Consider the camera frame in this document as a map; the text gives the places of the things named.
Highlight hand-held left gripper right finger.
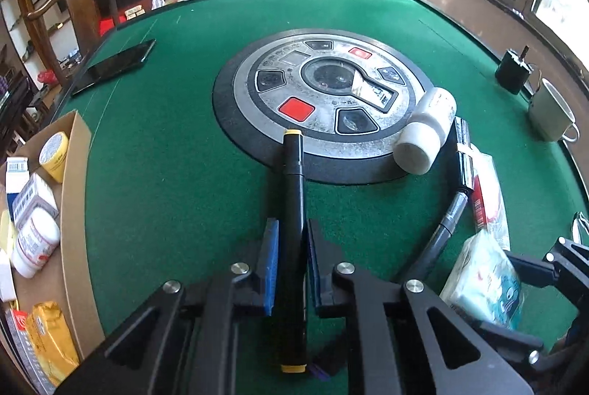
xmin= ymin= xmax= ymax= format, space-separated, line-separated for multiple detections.
xmin=306 ymin=219 xmax=537 ymax=395

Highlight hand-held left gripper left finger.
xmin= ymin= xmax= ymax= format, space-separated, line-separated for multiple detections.
xmin=55 ymin=218 xmax=280 ymax=395

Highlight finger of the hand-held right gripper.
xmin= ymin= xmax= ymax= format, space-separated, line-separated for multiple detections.
xmin=506 ymin=237 xmax=589 ymax=313
xmin=462 ymin=316 xmax=546 ymax=366

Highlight black marker yellow caps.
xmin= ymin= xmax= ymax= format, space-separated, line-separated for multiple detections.
xmin=277 ymin=129 xmax=309 ymax=374

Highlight tissue packet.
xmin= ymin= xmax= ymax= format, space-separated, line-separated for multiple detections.
xmin=439 ymin=229 xmax=523 ymax=329

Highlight cardboard box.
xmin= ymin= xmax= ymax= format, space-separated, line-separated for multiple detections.
xmin=0 ymin=110 xmax=106 ymax=395

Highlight grey medicine box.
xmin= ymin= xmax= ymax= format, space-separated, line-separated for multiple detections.
xmin=11 ymin=173 xmax=60 ymax=230

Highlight red white packet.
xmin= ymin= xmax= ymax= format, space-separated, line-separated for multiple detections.
xmin=469 ymin=151 xmax=511 ymax=251

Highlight black grey marker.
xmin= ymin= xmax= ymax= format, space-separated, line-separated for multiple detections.
xmin=391 ymin=188 xmax=471 ymax=285

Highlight flat black box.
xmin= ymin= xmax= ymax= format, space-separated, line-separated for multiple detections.
xmin=453 ymin=117 xmax=476 ymax=193

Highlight white mug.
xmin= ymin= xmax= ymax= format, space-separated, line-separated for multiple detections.
xmin=528 ymin=78 xmax=579 ymax=143

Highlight round table control panel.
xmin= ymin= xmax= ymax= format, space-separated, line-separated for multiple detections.
xmin=212 ymin=29 xmax=454 ymax=186

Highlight white plastic bottle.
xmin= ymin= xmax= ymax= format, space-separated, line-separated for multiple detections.
xmin=392 ymin=87 xmax=457 ymax=175

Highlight small black motor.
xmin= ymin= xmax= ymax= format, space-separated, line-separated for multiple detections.
xmin=495 ymin=46 xmax=535 ymax=95

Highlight yellow packet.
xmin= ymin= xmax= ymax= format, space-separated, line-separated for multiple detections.
xmin=25 ymin=302 xmax=80 ymax=387

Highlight white bottle red label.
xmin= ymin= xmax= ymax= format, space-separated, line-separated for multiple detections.
xmin=10 ymin=211 xmax=62 ymax=279

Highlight yellow lidded jar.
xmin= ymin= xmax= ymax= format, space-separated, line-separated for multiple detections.
xmin=38 ymin=131 xmax=70 ymax=183

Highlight black tablet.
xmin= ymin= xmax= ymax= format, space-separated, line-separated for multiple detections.
xmin=70 ymin=39 xmax=157 ymax=96

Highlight red grey box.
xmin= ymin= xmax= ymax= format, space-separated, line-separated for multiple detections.
xmin=4 ymin=307 xmax=52 ymax=395

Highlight plain white box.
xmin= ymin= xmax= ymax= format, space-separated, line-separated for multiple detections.
xmin=0 ymin=248 xmax=18 ymax=303

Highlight blue white box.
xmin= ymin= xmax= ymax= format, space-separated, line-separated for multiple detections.
xmin=6 ymin=156 xmax=29 ymax=194

